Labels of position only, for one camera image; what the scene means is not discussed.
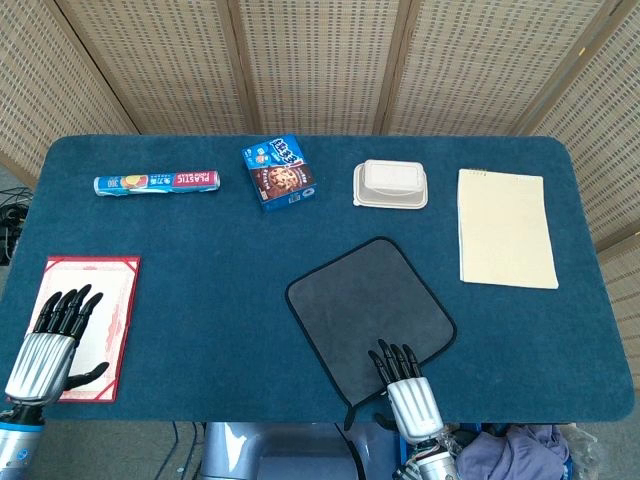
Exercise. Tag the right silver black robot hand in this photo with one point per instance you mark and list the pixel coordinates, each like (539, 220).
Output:
(415, 405)

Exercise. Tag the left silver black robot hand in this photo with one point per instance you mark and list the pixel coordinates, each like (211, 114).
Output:
(42, 362)

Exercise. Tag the grey and green cloth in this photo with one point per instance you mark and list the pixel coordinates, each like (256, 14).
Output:
(365, 305)

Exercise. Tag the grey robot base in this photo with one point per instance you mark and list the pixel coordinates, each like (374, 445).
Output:
(280, 450)

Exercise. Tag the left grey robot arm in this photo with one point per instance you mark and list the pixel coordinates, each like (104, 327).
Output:
(17, 445)

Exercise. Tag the red certificate folder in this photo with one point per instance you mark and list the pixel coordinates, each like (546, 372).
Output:
(117, 310)

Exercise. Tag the purple cloth bundle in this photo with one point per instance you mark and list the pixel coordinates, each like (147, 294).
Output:
(510, 455)

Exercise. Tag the blue table mat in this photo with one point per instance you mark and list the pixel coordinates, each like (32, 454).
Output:
(210, 290)

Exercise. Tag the pale yellow notepad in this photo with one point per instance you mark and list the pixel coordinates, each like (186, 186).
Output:
(505, 230)

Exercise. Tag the plastic wrap roll box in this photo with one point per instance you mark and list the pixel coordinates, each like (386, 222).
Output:
(155, 183)

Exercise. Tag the beige lidded food container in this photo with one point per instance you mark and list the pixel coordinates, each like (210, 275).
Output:
(390, 182)

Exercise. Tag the blue cookie box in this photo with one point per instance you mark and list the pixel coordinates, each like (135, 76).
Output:
(280, 175)

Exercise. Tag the woven bamboo folding screen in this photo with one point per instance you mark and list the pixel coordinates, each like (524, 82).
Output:
(320, 65)

